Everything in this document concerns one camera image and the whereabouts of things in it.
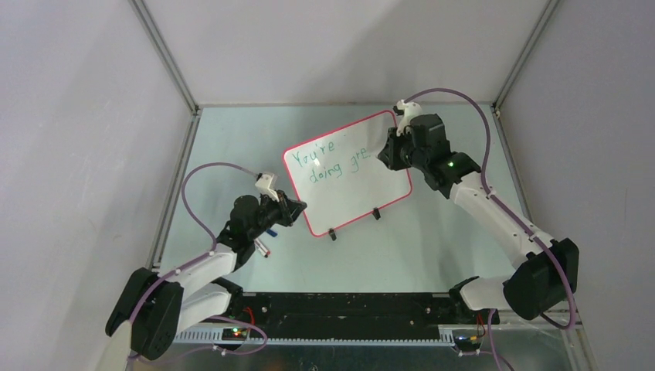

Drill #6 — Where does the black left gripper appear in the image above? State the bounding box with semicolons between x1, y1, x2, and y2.
248;188;306;240

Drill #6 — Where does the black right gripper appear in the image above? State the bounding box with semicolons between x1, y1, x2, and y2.
380;125;429;172

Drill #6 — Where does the red framed whiteboard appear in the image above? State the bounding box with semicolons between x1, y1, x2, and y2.
282;110;413;237

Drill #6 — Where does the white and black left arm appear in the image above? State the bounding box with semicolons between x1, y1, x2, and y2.
105;190;307;361

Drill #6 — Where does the red capped white marker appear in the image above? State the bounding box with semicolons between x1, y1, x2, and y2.
254;240;270;258

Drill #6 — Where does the left electronics board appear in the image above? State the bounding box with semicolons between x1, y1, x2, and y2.
221;328;250;342

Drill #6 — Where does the electronics board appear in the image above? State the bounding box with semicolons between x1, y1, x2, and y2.
221;328;250;342
454;335;484;348

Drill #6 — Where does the right electronics board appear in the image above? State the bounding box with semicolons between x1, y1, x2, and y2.
454;335;484;348

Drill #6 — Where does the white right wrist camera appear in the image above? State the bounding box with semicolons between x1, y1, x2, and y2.
393;100;423;137

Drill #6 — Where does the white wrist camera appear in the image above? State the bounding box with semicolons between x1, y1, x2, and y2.
393;100;423;137
255;172;280;203

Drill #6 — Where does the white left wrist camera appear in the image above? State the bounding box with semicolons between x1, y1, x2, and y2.
255;172;280;203

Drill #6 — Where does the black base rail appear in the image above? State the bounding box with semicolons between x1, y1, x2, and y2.
223;293;488;342

